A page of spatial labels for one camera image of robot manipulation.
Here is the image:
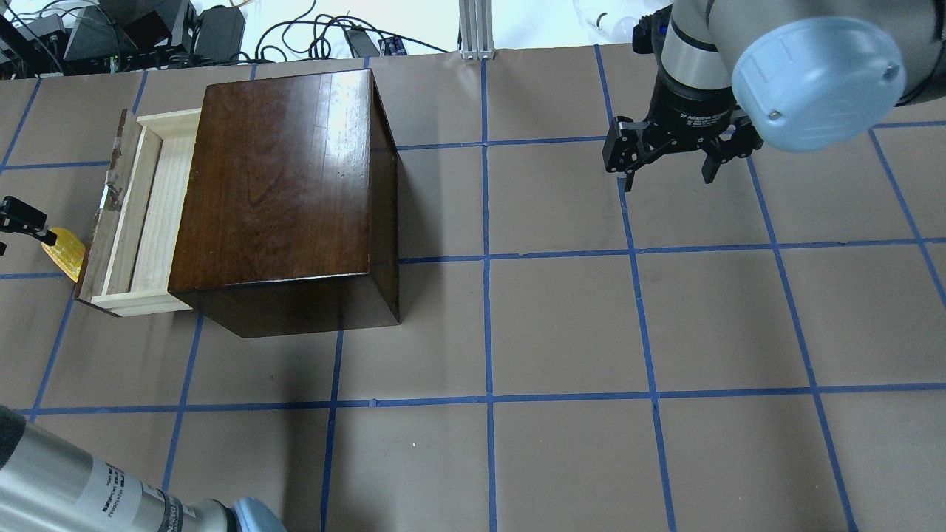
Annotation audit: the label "dark brown wooden drawer box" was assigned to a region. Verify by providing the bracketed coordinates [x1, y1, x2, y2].
[168, 69, 400, 338]

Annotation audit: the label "yellow corn cob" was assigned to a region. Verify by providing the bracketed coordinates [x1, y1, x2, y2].
[41, 227, 86, 284]

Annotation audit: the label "white light bulb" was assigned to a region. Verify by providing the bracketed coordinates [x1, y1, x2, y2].
[593, 11, 639, 44]

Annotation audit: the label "aluminium frame post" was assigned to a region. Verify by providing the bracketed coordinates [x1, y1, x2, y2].
[458, 0, 496, 61]

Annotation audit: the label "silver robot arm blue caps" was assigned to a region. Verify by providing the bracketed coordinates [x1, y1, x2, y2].
[602, 1, 944, 191]

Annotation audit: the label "light wood drawer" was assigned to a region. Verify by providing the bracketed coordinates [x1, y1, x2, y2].
[74, 109, 202, 317]

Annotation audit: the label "black power adapter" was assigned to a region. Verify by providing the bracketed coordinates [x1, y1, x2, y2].
[193, 6, 245, 63]

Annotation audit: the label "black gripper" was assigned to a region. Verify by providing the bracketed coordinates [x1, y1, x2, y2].
[602, 71, 764, 193]

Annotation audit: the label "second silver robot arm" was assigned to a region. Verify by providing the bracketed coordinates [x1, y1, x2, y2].
[2, 407, 285, 531]

